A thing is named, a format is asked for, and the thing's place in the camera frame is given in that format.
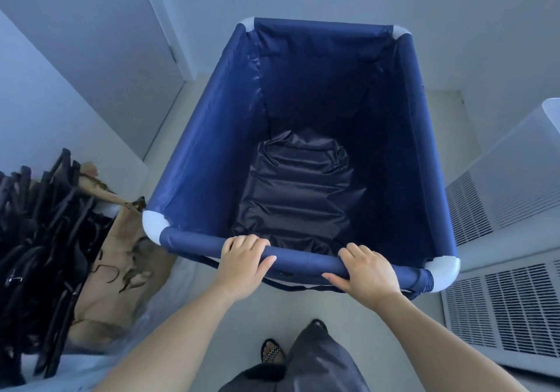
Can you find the person's right hand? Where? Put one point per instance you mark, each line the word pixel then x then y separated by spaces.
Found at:
pixel 372 280

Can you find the person's left hand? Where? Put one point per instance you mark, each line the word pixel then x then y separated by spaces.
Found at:
pixel 240 273

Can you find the navy fabric laundry cart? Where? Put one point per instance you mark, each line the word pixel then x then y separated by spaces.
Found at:
pixel 315 98

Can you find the person's right forearm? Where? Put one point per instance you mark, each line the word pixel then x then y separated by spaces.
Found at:
pixel 446 352

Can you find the person's left forearm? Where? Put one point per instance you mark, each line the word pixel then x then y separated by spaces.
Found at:
pixel 175 348

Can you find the person's grey trousers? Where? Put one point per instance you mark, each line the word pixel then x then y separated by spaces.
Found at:
pixel 315 361

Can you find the black woven sandal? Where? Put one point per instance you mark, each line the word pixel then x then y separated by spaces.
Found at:
pixel 319 324
pixel 272 352

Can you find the clear plastic bag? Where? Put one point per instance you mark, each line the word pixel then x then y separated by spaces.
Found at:
pixel 166 308

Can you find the crumpled brown paper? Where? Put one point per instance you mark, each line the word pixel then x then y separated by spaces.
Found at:
pixel 131 229

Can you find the white air purifier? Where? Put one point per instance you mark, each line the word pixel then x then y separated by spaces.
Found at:
pixel 516 177
pixel 503 308

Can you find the pile of black hangers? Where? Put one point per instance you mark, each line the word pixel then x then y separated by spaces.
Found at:
pixel 39 238

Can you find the grey door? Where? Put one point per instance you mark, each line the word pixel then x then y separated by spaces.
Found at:
pixel 87 54

